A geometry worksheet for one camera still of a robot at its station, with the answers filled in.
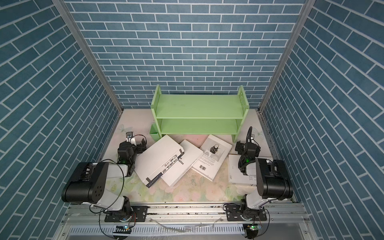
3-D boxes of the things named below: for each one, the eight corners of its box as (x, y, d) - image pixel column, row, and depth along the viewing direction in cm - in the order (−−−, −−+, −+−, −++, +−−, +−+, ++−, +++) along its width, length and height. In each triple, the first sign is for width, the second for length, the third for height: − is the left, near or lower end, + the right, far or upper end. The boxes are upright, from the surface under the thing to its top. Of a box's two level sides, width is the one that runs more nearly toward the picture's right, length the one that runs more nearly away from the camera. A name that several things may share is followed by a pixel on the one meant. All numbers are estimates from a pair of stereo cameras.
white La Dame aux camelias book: (157, 174, 88) (154, 170, 83) (185, 144, 102) (184, 139, 97) (176, 190, 82) (175, 187, 78) (203, 156, 96) (203, 151, 92)
